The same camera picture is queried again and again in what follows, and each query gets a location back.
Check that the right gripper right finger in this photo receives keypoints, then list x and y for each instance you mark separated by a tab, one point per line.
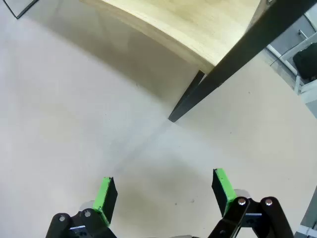
224	188

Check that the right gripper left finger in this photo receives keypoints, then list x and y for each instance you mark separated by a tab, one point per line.
104	198

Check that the black bag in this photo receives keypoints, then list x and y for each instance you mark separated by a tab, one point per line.
305	62

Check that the white table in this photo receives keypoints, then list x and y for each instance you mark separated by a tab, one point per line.
294	49

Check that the dark-edged grey panel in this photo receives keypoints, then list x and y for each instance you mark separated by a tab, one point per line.
17	6

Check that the grey metal post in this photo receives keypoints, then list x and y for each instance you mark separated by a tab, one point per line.
310	215

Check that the wooden shelf black metal frame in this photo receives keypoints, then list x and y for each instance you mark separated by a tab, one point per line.
198	32

